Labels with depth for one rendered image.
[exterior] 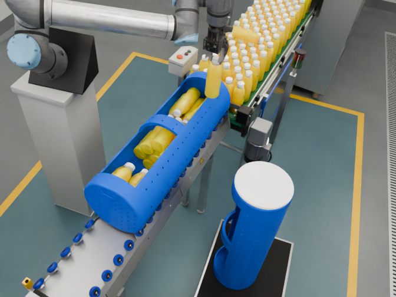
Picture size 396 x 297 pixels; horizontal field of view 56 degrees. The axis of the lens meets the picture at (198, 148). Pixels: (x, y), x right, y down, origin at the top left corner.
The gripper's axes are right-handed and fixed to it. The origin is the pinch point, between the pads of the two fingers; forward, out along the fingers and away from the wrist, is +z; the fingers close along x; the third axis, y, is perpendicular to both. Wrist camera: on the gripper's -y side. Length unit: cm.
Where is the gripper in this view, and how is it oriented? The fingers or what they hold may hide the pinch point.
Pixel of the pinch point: (216, 59)
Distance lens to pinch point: 171.1
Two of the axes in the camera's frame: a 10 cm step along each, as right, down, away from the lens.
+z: -0.3, 6.2, 7.8
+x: 8.9, 3.8, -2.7
